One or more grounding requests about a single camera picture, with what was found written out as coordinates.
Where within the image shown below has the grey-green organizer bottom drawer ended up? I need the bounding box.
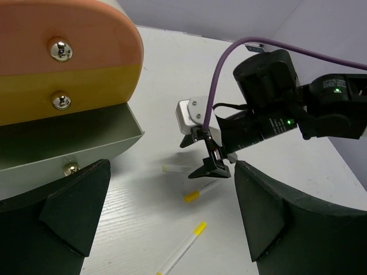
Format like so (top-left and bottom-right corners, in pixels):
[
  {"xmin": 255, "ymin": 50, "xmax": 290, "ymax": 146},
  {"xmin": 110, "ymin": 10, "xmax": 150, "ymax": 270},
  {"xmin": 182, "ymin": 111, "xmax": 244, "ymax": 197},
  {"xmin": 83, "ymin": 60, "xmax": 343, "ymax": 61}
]
[{"xmin": 1, "ymin": 103, "xmax": 144, "ymax": 199}]

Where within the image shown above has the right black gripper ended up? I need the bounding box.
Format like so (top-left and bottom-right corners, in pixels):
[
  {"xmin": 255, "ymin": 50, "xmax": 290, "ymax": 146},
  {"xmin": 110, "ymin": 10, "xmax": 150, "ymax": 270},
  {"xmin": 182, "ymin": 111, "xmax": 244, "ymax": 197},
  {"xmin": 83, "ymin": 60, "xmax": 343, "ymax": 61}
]
[{"xmin": 179, "ymin": 110, "xmax": 295, "ymax": 179}]

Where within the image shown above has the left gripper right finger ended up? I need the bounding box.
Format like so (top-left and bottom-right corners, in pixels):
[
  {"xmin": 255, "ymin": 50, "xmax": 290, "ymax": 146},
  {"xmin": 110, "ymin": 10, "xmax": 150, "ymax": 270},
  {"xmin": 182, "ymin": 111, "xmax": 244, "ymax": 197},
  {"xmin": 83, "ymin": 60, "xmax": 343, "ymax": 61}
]
[{"xmin": 235, "ymin": 161, "xmax": 366, "ymax": 274}]

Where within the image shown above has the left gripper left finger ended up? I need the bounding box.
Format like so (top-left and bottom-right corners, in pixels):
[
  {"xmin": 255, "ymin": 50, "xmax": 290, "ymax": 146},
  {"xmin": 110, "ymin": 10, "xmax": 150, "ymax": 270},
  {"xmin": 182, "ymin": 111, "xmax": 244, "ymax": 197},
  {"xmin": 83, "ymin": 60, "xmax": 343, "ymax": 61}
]
[{"xmin": 1, "ymin": 159, "xmax": 111, "ymax": 274}]

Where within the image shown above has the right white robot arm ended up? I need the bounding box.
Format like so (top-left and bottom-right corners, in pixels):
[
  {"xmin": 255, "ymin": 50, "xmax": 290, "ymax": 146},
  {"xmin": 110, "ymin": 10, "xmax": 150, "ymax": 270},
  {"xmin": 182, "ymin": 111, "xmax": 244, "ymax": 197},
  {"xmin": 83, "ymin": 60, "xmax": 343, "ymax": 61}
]
[{"xmin": 177, "ymin": 50, "xmax": 366, "ymax": 179}]

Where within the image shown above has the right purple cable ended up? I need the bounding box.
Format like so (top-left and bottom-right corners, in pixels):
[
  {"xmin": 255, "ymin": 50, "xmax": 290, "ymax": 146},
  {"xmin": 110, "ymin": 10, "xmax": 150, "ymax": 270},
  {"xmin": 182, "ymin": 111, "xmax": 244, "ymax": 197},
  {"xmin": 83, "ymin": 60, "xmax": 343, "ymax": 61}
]
[{"xmin": 202, "ymin": 36, "xmax": 367, "ymax": 132}]

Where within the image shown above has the blue logo sticker right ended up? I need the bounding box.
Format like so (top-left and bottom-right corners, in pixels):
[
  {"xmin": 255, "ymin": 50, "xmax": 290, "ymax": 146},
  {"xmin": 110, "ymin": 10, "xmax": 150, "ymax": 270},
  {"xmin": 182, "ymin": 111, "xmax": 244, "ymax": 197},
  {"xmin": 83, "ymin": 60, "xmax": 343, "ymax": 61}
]
[{"xmin": 244, "ymin": 43, "xmax": 266, "ymax": 53}]

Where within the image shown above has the white pen orange-yellow cap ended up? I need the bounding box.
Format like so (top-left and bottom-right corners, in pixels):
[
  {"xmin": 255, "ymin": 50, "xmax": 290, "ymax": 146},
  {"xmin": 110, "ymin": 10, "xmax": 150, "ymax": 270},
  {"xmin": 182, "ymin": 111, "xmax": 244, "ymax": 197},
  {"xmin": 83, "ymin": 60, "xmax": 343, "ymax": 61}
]
[{"xmin": 183, "ymin": 180, "xmax": 221, "ymax": 203}]

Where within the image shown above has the cream round drawer organizer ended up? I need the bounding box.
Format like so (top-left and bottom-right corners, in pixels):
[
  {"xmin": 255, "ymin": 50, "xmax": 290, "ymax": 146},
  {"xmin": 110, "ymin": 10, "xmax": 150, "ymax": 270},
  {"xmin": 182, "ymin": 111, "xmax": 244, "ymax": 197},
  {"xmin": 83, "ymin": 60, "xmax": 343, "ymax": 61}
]
[{"xmin": 99, "ymin": 0, "xmax": 135, "ymax": 26}]

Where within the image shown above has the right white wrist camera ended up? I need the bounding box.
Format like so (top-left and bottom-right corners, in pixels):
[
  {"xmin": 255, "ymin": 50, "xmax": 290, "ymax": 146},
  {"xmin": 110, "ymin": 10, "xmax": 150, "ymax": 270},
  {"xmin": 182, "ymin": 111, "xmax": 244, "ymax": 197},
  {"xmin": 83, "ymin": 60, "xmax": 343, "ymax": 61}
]
[{"xmin": 175, "ymin": 96, "xmax": 222, "ymax": 147}]

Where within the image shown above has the white pen pale yellow cap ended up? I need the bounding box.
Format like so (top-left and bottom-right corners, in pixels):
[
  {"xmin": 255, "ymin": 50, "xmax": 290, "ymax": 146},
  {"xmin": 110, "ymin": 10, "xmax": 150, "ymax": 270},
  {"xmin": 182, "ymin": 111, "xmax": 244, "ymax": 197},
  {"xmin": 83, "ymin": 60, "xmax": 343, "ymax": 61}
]
[{"xmin": 162, "ymin": 164, "xmax": 196, "ymax": 174}]

